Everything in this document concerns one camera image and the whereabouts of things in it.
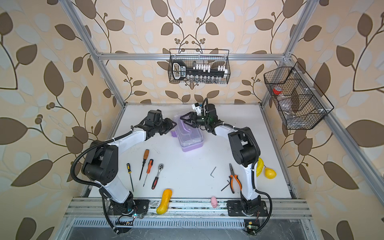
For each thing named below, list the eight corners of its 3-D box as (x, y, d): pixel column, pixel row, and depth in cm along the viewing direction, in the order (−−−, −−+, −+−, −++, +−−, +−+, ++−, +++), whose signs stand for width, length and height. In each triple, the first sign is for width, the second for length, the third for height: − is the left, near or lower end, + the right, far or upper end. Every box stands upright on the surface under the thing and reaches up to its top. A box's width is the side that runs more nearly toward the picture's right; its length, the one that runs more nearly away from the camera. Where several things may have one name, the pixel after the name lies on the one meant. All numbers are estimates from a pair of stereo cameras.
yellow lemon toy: (262, 175, 87) (265, 173, 83) (264, 169, 89) (267, 166, 86) (272, 181, 85) (275, 178, 81) (274, 174, 87) (277, 171, 84)
